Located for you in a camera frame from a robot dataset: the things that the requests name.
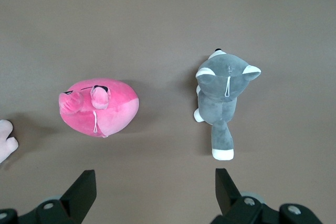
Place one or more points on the grey white husky plush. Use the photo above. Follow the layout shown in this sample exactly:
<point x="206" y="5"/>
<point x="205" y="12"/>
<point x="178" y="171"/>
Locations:
<point x="220" y="90"/>

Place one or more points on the pink round plush toy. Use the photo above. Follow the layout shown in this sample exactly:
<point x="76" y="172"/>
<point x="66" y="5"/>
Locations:
<point x="113" y="113"/>

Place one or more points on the white pink pig plush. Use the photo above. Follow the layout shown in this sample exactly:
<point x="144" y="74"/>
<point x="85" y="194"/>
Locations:
<point x="6" y="140"/>

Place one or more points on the brown table cover sheet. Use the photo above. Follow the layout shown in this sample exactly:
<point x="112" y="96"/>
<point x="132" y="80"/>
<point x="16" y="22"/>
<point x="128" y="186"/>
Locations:
<point x="157" y="11"/>

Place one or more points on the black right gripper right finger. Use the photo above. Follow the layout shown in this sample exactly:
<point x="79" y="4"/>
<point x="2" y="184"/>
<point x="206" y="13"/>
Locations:
<point x="231" y="200"/>

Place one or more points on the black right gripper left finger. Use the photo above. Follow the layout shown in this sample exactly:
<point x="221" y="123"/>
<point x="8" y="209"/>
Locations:
<point x="76" y="197"/>

